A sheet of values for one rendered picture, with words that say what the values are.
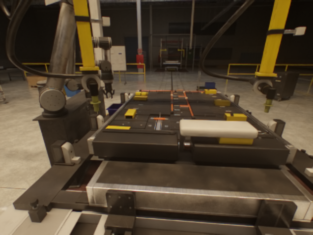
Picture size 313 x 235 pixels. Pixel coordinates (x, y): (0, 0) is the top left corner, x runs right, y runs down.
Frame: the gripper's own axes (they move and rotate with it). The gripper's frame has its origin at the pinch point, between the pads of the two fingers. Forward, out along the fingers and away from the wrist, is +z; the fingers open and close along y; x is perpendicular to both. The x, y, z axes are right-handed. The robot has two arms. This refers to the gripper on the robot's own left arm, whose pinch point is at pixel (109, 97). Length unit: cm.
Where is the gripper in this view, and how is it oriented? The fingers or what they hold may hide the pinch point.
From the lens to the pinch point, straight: 189.5
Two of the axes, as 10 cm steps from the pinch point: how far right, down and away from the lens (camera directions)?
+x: 0.8, -3.6, 9.3
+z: 0.0, 9.3, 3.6
